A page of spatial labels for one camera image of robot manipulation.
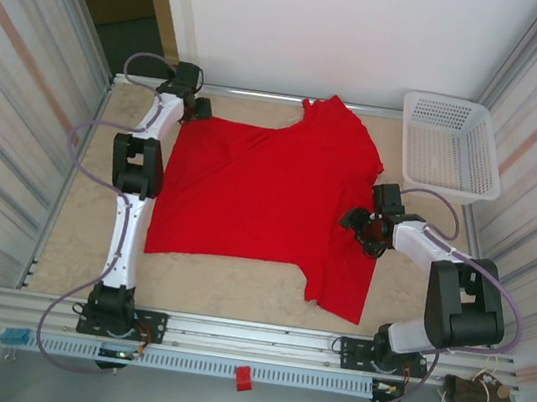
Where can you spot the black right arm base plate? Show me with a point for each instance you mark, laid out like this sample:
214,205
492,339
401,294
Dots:
352,352

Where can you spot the white door frame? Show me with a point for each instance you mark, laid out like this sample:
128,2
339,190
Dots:
181,11

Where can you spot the brown cloth pouch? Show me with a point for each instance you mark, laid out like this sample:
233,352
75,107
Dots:
467,395

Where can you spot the white perforated plastic basket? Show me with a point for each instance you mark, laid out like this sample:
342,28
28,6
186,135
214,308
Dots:
457,153

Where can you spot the small circuit board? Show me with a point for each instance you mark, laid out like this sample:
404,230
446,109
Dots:
119,354
384,387

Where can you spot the aluminium table frame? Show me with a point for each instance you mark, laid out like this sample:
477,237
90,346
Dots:
254,333

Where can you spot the small blue plastic block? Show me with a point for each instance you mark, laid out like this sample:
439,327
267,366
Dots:
16,336

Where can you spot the red t-shirt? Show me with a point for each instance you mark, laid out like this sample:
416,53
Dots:
258,199

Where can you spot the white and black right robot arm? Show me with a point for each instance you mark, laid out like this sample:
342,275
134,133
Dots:
413,250

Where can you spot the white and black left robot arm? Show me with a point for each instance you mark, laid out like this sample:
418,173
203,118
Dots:
132,251

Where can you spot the small red plastic block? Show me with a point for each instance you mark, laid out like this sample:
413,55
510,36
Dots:
243,376

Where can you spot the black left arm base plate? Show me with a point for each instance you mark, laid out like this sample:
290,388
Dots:
151,325

